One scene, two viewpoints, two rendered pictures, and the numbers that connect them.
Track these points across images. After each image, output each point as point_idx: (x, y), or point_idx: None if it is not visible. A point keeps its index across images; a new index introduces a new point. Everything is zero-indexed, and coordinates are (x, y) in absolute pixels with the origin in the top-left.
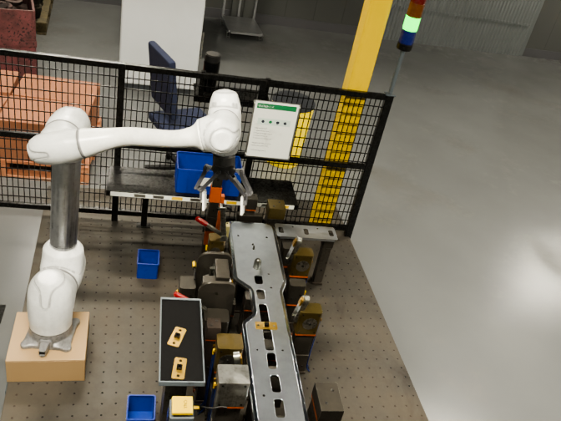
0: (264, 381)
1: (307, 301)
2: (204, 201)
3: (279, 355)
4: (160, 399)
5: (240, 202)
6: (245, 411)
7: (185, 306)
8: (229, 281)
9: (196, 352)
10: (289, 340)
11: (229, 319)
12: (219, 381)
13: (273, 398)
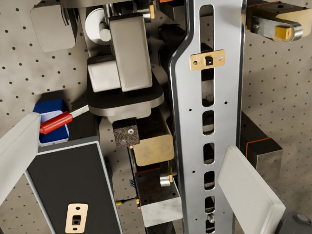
0: (195, 154)
1: (295, 40)
2: (17, 179)
3: (219, 112)
4: (67, 82)
5: (241, 226)
6: (165, 94)
7: (73, 159)
8: (147, 20)
9: (111, 230)
10: (238, 81)
11: (150, 110)
12: (145, 225)
13: (204, 172)
